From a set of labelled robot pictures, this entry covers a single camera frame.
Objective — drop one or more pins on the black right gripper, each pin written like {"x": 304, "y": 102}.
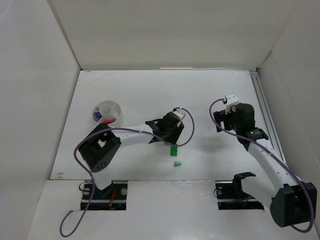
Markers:
{"x": 219, "y": 120}

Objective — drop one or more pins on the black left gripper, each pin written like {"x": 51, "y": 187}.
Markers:
{"x": 176, "y": 133}

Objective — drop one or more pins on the green long lego brick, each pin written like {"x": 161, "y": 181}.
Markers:
{"x": 173, "y": 151}

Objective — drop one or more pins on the light green lego slope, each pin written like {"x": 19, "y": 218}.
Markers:
{"x": 177, "y": 163}

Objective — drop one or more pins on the purple arched lego piece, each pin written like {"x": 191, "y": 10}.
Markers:
{"x": 96, "y": 115}

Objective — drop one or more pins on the lilac small lego brick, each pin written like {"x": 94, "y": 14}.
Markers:
{"x": 96, "y": 109}

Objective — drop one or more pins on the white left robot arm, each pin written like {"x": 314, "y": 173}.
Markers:
{"x": 101, "y": 145}

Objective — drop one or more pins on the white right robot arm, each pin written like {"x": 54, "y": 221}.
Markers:
{"x": 291, "y": 201}

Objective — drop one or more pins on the white round divided container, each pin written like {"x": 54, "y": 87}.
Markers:
{"x": 110, "y": 111}

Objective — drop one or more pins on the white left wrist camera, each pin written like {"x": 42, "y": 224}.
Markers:
{"x": 179, "y": 114}

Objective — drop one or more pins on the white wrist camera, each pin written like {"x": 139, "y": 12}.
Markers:
{"x": 179, "y": 114}
{"x": 229, "y": 101}

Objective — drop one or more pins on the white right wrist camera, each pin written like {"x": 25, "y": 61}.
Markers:
{"x": 229, "y": 101}

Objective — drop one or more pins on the aluminium rail right side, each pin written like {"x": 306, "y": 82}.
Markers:
{"x": 266, "y": 114}

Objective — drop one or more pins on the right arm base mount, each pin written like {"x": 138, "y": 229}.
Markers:
{"x": 230, "y": 195}

